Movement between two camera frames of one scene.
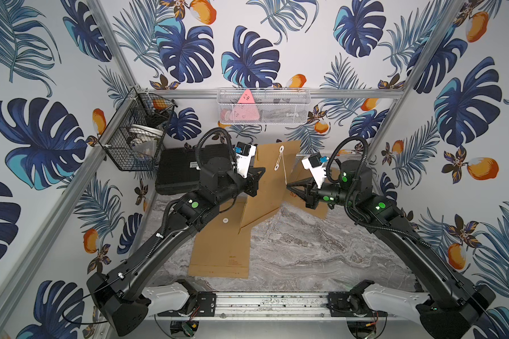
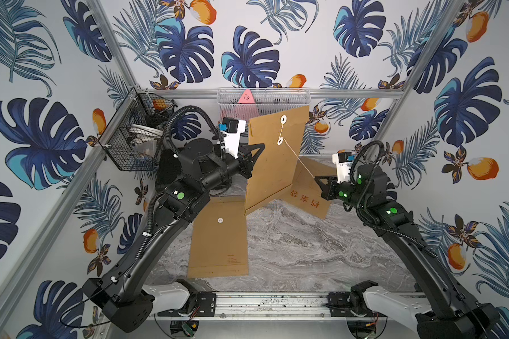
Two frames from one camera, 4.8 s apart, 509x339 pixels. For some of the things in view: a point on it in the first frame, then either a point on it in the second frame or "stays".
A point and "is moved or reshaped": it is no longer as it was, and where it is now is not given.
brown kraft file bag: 219,250 stays
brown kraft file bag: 278,159 is moved or reshaped
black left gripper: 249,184 to 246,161
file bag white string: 277,166 to 283,118
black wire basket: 135,131 stays
